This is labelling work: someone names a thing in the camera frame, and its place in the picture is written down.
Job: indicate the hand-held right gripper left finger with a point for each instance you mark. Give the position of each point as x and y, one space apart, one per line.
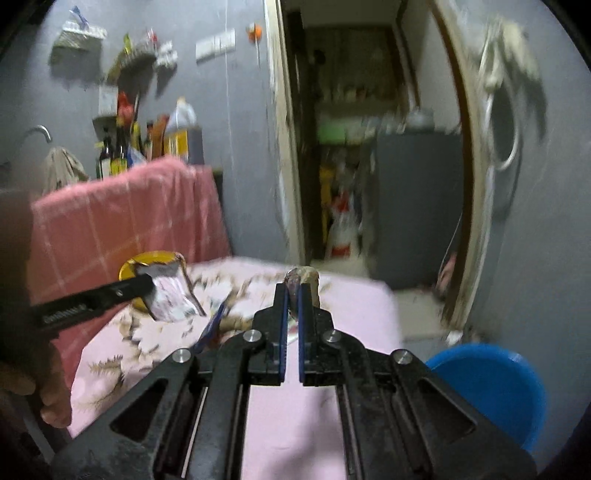
282 332

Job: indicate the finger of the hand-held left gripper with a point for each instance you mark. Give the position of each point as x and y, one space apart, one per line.
92 302

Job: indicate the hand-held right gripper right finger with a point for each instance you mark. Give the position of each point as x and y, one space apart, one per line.
304 332

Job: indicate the brown scrap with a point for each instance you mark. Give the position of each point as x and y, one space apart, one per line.
310 277

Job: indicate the yellow bowl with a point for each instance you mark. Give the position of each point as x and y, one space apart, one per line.
147 258

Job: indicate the clear plastic bag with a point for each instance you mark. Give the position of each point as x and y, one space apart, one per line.
173 295

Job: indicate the blue plastic bucket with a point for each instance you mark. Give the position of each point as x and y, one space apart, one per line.
489 387

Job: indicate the person's left hand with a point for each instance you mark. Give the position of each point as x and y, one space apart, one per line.
53 392

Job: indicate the pink floral cloth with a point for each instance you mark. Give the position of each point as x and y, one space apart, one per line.
360 314

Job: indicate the blue plastic wrapper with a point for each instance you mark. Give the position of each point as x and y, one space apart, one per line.
212 323

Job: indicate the pink plaid cloth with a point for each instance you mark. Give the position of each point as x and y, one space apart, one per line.
115 217

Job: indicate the grey rag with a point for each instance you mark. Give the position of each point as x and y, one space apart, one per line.
64 168

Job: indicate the red and white bag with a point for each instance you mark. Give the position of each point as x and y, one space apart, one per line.
342 230

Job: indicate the metal faucet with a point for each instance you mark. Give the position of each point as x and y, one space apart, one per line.
41 130

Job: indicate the dark sauce bottle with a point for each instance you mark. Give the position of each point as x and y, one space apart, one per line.
120 157
104 161

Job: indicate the grey refrigerator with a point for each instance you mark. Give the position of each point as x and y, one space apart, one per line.
415 207

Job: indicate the cooking oil jug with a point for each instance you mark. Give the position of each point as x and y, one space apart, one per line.
182 134

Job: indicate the back room shelf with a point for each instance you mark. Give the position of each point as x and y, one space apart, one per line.
351 69

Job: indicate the wooden door frame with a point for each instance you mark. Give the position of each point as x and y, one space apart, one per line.
291 138

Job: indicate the woven wall basket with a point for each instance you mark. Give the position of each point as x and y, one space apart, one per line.
76 44
131 64

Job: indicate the white light switch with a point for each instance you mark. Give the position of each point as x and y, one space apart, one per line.
214 46

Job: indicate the orange wall hook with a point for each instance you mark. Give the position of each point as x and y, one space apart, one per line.
254 33

